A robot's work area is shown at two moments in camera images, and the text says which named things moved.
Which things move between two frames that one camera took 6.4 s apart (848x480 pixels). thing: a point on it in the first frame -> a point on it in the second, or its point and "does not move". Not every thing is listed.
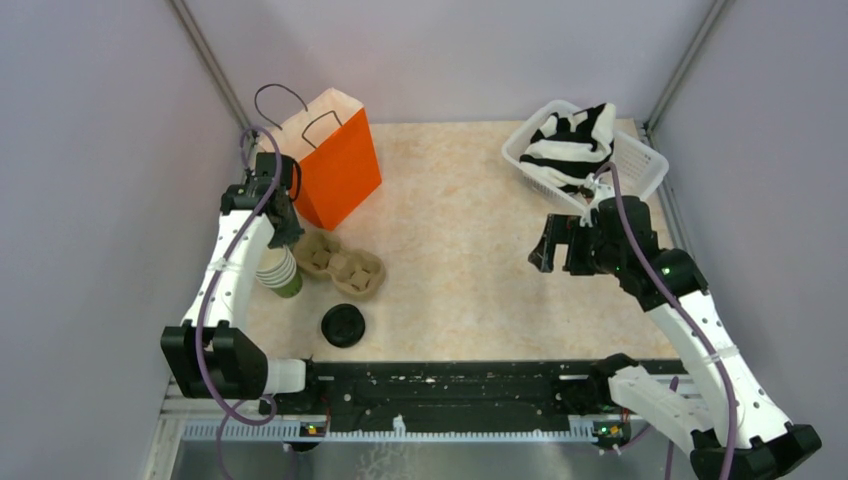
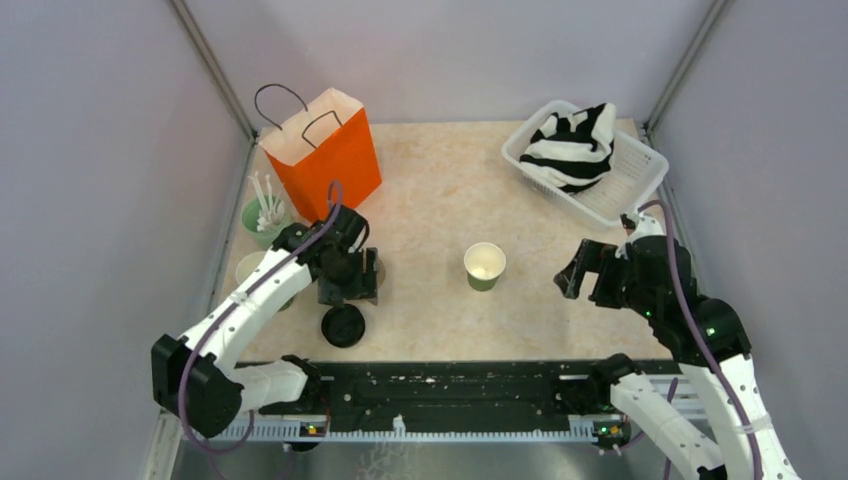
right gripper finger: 556,232 -> 594,257
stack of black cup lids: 343,325 does not move
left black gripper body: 288,229 -> 348,280
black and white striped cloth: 565,152 does not move
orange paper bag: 329,144 does not move
